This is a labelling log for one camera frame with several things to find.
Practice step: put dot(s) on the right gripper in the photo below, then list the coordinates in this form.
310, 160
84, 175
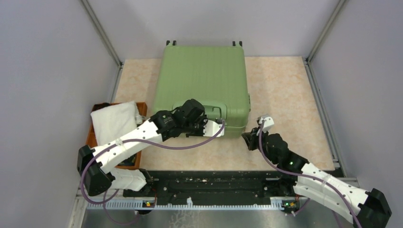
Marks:
250, 138

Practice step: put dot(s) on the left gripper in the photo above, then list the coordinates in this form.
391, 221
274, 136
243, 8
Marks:
200, 133

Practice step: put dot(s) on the green suitcase blue lining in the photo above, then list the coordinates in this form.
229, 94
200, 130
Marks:
215, 76

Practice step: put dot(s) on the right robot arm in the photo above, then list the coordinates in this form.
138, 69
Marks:
362, 208

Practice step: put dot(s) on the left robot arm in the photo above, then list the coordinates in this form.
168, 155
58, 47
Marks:
97, 166

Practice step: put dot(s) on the white fluffy towel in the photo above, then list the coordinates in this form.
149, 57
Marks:
111, 121

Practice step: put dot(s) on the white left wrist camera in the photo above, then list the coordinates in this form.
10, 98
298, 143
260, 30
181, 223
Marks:
214, 127

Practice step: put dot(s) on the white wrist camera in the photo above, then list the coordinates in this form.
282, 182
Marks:
214, 127
265, 123

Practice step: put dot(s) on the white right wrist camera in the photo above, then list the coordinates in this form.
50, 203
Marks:
265, 123

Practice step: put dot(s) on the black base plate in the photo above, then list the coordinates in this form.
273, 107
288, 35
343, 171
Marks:
216, 188

